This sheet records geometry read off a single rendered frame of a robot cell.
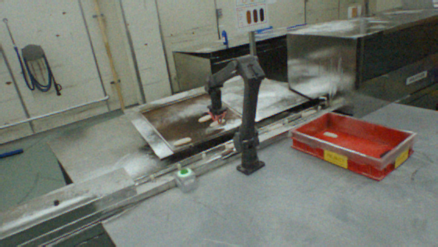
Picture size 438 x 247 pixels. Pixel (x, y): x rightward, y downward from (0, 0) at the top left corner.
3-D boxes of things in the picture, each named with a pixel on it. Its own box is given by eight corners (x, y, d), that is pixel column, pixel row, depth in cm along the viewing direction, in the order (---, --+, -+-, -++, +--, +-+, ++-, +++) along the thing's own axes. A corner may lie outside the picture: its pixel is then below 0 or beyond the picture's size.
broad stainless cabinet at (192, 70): (220, 139, 366) (208, 52, 326) (181, 116, 450) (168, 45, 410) (331, 94, 453) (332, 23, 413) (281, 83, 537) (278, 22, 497)
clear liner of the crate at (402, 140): (381, 184, 124) (382, 162, 120) (287, 147, 160) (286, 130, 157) (418, 152, 141) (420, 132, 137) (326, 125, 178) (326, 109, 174)
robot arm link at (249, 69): (246, 73, 114) (270, 67, 118) (230, 56, 124) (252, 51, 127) (239, 155, 143) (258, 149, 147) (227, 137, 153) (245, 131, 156)
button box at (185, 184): (184, 201, 136) (179, 180, 132) (176, 192, 143) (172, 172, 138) (200, 193, 140) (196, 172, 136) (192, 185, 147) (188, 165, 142)
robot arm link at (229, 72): (236, 72, 122) (260, 66, 125) (232, 58, 122) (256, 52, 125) (205, 89, 162) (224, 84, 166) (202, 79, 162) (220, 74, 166)
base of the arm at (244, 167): (247, 176, 142) (266, 165, 148) (245, 160, 139) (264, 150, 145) (235, 169, 149) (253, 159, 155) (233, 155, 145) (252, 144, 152)
